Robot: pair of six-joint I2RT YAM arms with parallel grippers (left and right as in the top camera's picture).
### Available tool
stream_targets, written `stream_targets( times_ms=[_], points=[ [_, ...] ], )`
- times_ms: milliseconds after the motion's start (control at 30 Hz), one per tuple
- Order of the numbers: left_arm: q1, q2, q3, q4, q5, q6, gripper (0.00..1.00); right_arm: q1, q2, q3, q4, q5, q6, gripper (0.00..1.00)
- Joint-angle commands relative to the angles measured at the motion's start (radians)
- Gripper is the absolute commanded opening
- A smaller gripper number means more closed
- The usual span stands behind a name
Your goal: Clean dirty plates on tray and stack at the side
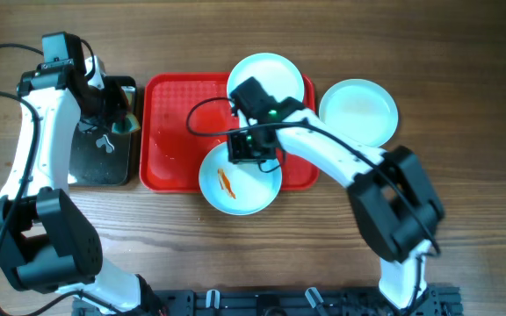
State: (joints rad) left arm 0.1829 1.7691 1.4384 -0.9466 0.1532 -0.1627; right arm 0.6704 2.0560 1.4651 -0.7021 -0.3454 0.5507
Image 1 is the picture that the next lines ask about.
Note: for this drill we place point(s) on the black metal base rail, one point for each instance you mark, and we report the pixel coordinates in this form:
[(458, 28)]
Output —
[(436, 300)]

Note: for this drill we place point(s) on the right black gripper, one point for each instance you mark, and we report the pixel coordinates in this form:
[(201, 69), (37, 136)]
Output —
[(239, 154)]

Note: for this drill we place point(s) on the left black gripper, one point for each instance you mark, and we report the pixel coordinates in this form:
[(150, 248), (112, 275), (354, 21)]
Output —
[(117, 87)]

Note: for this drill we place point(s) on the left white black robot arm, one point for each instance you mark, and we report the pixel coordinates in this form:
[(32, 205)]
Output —
[(46, 243)]

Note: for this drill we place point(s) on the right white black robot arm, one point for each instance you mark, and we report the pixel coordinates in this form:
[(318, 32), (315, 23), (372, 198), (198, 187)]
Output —
[(392, 199)]

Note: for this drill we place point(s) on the red plastic serving tray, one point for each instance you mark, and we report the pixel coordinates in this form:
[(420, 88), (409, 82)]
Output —
[(171, 156)]

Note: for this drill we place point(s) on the black water tray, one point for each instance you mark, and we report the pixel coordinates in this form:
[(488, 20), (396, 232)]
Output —
[(98, 157)]

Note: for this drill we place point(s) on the green yellow scrub sponge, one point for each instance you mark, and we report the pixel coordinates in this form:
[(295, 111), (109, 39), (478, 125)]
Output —
[(126, 123)]

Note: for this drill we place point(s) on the light blue plate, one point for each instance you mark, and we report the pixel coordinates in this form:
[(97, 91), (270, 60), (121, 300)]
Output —
[(361, 110), (278, 76), (238, 189)]

